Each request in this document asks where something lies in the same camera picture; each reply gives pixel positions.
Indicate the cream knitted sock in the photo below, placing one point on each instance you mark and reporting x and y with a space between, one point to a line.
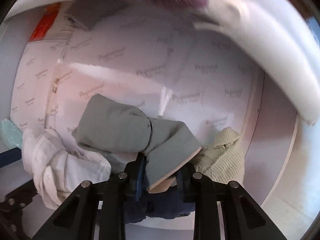
223 160

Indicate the white garment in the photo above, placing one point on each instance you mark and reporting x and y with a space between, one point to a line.
57 171

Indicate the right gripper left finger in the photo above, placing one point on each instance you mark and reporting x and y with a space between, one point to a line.
135 171

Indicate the white professional paper sheet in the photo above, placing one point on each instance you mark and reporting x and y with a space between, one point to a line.
33 82
160 66

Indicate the grey sock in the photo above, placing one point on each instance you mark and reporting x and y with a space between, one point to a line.
110 127

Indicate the navy blue sock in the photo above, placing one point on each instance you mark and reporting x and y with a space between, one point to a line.
167 205

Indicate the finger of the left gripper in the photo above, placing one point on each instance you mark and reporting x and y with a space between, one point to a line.
10 156

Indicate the light teal cloth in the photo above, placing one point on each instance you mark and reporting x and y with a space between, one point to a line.
11 135

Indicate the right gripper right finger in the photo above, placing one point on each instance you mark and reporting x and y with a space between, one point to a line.
185 183

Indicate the white Professional paper sheet right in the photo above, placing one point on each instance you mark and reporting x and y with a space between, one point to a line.
160 66

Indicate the small mauve grey cloth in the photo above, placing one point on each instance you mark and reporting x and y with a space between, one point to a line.
84 14

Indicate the white Professional paper sheet left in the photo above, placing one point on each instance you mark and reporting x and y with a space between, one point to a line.
33 82

